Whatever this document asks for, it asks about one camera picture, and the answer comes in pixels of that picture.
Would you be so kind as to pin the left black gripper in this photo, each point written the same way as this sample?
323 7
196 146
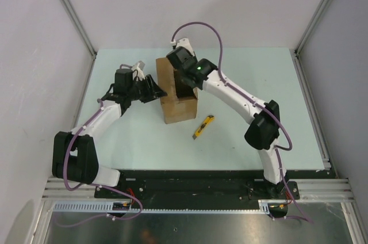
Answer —
150 95

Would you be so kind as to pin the brown cardboard express box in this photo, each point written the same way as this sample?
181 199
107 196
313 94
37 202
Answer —
181 101

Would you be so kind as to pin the yellow utility knife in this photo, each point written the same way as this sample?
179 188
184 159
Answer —
198 132

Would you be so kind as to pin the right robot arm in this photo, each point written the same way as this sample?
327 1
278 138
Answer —
262 117

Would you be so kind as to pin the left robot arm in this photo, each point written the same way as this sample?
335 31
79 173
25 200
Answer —
75 158

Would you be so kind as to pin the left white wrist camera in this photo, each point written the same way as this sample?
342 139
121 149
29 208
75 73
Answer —
137 69

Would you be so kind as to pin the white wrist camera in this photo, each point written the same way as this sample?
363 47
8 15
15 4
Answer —
137 69
183 42

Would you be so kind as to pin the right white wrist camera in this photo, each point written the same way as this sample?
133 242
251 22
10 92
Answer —
183 42

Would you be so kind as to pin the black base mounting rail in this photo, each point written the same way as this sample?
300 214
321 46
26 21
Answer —
248 184

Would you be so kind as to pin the left aluminium frame post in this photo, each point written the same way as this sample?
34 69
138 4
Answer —
76 22

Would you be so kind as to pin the aluminium frame post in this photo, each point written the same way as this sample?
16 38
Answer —
312 25
76 22

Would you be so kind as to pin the right aluminium frame post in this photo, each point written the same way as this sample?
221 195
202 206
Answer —
312 25

